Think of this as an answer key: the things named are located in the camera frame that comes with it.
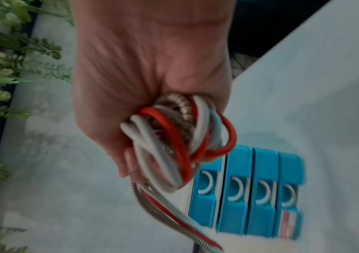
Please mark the green fern plant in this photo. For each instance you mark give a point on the green fern plant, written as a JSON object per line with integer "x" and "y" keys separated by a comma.
{"x": 1, "y": 71}

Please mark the person's right hand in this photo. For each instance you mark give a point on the person's right hand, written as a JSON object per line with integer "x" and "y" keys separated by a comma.
{"x": 142, "y": 54}

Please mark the dark chair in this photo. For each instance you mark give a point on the dark chair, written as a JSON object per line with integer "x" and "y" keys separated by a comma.
{"x": 260, "y": 27}

